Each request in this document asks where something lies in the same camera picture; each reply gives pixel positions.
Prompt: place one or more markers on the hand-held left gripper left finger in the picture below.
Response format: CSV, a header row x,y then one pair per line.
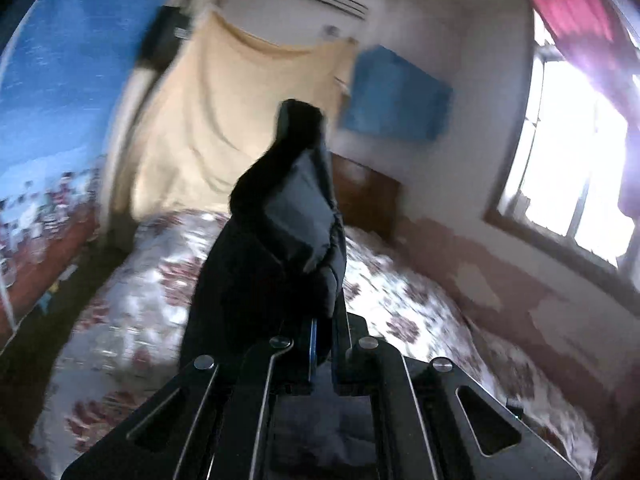
x,y
313,342

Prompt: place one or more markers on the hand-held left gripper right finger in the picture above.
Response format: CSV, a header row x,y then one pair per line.
x,y
340,355

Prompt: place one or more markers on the dark padded jacket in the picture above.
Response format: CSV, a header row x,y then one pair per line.
x,y
260,240

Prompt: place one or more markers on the floral bedspread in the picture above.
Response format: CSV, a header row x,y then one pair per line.
x,y
425,310

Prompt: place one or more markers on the wooden headboard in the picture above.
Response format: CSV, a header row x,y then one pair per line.
x,y
365,195

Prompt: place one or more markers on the beige hanging sheet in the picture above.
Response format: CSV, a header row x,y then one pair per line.
x,y
200,125

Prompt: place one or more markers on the barred window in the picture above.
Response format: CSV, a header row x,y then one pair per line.
x,y
575,170

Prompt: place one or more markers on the blue printed fabric wardrobe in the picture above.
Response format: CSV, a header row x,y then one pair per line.
x,y
55,125

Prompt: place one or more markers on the black hanging bag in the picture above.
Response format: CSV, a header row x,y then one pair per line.
x,y
162,35

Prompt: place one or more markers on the red curtain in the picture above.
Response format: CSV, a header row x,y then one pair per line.
x,y
575,15

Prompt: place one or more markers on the blue wall cloth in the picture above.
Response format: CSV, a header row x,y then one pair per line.
x,y
400,95

